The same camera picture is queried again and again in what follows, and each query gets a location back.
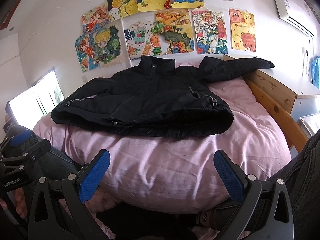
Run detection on bright window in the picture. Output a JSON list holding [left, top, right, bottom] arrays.
[[8, 69, 65, 129]]

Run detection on fruit juice drawing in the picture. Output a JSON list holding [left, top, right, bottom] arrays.
[[124, 21, 162, 60]]

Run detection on black puffer jacket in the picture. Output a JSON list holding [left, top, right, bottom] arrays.
[[50, 56, 273, 139]]

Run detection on wooden bed frame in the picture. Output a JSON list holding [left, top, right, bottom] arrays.
[[244, 69, 308, 152]]

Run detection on white pillow beside bed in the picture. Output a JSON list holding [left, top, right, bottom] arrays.
[[297, 113, 320, 138]]

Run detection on orange girl swimming drawing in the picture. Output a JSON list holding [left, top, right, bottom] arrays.
[[75, 34, 100, 73]]

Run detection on white wall air conditioner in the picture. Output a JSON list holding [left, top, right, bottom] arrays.
[[274, 0, 317, 38]]

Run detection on white bedside desk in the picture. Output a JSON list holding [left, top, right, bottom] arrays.
[[258, 69, 319, 121]]

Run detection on pink pigs yellow chicks drawing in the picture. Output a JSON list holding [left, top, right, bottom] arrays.
[[228, 8, 256, 52]]

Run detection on red haired girl drawing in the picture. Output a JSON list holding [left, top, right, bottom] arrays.
[[81, 2, 111, 35]]

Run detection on black yellow moon drawing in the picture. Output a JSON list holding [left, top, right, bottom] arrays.
[[107, 0, 139, 22]]

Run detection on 2024 dragon drawing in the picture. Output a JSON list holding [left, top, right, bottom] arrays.
[[191, 9, 228, 55]]

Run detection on person's dark jeans legs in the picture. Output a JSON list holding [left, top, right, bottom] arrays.
[[23, 132, 319, 239]]

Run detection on person's left hand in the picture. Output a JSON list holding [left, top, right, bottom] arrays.
[[14, 188, 28, 219]]

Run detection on pink bed duvet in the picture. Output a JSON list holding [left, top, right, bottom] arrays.
[[34, 76, 291, 213]]

